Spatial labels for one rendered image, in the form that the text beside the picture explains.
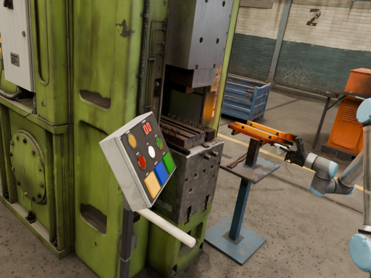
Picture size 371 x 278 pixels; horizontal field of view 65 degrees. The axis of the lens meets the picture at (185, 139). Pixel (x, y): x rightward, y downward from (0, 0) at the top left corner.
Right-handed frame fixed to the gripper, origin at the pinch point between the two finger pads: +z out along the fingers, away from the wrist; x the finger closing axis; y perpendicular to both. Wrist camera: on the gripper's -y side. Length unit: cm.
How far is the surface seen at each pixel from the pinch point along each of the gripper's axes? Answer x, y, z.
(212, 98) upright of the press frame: -11, -16, 47
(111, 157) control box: -115, -17, 13
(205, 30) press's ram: -49, -59, 33
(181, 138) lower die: -53, -2, 34
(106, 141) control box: -116, -22, 16
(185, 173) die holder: -58, 14, 24
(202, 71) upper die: -47, -39, 32
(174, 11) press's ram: -60, -65, 45
